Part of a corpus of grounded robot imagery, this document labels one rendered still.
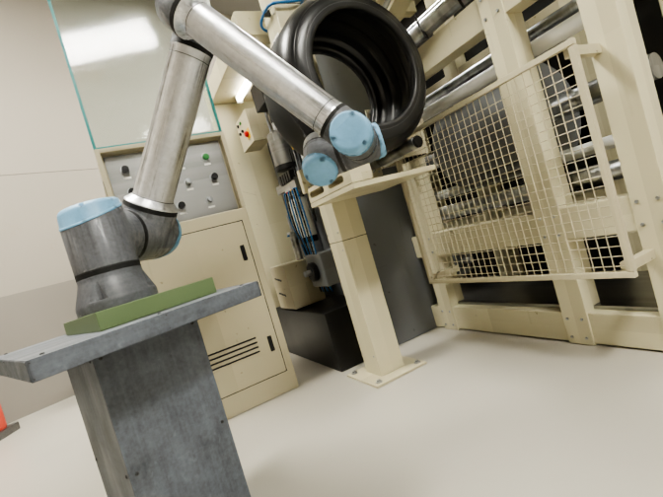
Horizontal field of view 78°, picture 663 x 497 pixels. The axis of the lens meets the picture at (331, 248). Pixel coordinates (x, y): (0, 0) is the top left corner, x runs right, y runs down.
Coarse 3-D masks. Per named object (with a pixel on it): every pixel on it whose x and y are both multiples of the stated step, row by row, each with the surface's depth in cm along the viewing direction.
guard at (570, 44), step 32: (576, 64) 115; (480, 96) 145; (576, 96) 118; (416, 128) 176; (576, 128) 120; (448, 160) 166; (448, 192) 171; (512, 192) 144; (608, 192) 116; (416, 224) 194; (608, 256) 122
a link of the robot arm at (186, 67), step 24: (192, 48) 109; (168, 72) 110; (192, 72) 111; (168, 96) 110; (192, 96) 113; (168, 120) 111; (192, 120) 116; (168, 144) 113; (144, 168) 114; (168, 168) 114; (144, 192) 114; (168, 192) 117; (144, 216) 113; (168, 216) 117; (168, 240) 121
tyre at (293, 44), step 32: (320, 0) 138; (352, 0) 143; (288, 32) 134; (320, 32) 166; (352, 32) 168; (384, 32) 162; (352, 64) 175; (384, 64) 174; (416, 64) 153; (384, 96) 179; (416, 96) 151; (288, 128) 147; (384, 128) 143
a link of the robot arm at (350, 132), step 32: (160, 0) 95; (192, 0) 94; (192, 32) 96; (224, 32) 93; (256, 64) 92; (288, 64) 93; (288, 96) 91; (320, 96) 90; (320, 128) 91; (352, 128) 87
